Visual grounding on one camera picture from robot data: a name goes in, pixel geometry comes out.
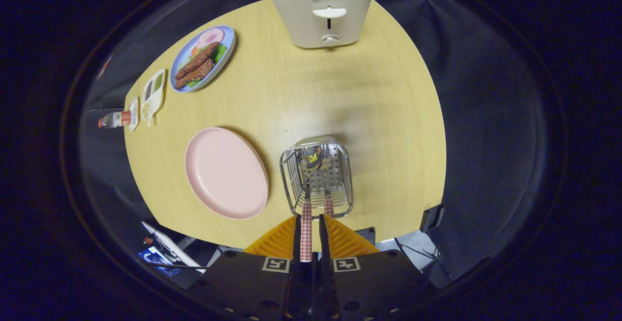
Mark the brown meat strip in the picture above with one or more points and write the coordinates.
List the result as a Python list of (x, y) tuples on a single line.
[(197, 60), (197, 73)]

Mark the clear bottle with red cap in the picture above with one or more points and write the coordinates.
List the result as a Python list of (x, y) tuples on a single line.
[(114, 119)]

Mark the white toaster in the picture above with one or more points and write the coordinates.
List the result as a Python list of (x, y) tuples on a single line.
[(320, 20)]

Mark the black table clamp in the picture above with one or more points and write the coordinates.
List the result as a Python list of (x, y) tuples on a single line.
[(431, 219)]

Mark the green lettuce leaf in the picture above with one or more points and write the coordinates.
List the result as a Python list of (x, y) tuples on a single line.
[(220, 52)]

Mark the blue plate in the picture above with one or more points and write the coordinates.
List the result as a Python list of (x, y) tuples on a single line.
[(181, 61)]

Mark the pink ham slice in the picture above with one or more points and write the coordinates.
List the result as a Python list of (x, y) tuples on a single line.
[(210, 36)]

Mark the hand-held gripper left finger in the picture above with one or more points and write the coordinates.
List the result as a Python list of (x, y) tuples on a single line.
[(297, 248)]

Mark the white divided condiment tray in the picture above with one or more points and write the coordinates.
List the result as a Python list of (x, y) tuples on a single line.
[(154, 92)]

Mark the blue printed packet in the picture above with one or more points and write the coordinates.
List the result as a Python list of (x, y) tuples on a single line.
[(155, 259)]

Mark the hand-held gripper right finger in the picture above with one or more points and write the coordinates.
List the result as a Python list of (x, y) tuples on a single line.
[(323, 248)]

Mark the pink plate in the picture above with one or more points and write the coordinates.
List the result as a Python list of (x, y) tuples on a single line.
[(226, 173)]

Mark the white square coaster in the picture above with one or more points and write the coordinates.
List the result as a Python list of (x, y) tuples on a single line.
[(134, 114)]

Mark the white flat board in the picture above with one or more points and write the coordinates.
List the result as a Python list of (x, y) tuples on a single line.
[(170, 245)]

